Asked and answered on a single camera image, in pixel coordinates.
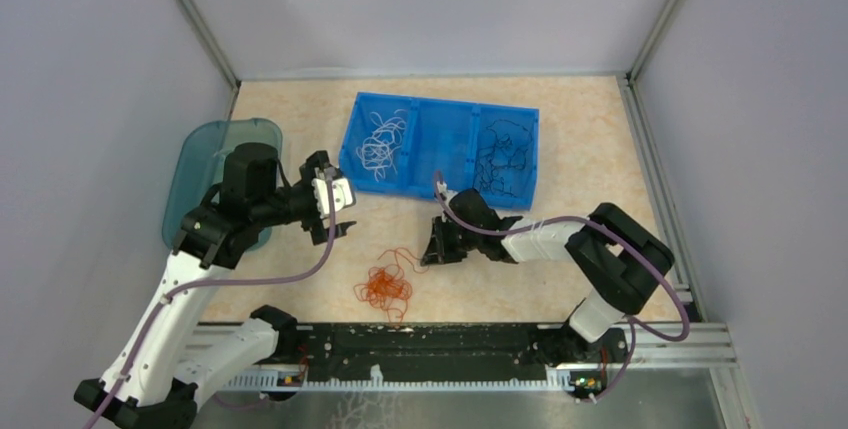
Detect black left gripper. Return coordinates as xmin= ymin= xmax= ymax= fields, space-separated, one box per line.
xmin=252 ymin=151 xmax=354 ymax=243

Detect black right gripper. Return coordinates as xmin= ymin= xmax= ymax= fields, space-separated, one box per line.
xmin=421 ymin=215 xmax=482 ymax=266

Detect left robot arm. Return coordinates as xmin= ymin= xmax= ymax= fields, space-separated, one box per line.
xmin=74 ymin=142 xmax=356 ymax=428

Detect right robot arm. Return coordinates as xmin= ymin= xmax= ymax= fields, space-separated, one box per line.
xmin=420 ymin=189 xmax=675 ymax=361

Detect blue plastic compartment bin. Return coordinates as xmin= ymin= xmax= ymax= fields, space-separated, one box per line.
xmin=339 ymin=92 xmax=540 ymax=210

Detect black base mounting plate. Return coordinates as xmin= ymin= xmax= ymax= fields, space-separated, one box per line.
xmin=264 ymin=323 xmax=602 ymax=382

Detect teal plastic basin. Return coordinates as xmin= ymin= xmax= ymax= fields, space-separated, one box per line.
xmin=162 ymin=118 xmax=284 ymax=248

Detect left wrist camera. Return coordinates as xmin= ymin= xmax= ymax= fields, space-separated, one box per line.
xmin=311 ymin=176 xmax=356 ymax=219

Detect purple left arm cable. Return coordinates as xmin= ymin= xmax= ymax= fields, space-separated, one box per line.
xmin=82 ymin=170 xmax=339 ymax=429

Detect white cables in bin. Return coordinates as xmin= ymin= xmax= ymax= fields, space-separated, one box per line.
xmin=355 ymin=109 xmax=409 ymax=183

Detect black cables in bin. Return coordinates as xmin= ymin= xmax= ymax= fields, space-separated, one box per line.
xmin=471 ymin=117 xmax=535 ymax=201

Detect white slotted cable duct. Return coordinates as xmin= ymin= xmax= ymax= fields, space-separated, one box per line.
xmin=222 ymin=366 xmax=575 ymax=394

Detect aluminium frame rail right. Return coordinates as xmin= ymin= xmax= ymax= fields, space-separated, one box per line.
xmin=617 ymin=0 xmax=705 ymax=323

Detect aluminium frame rail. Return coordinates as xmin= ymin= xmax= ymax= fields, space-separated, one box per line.
xmin=175 ymin=0 xmax=241 ymax=93
xmin=617 ymin=0 xmax=705 ymax=323

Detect aluminium frame rail left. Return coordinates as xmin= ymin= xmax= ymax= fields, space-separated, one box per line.
xmin=175 ymin=0 xmax=241 ymax=93

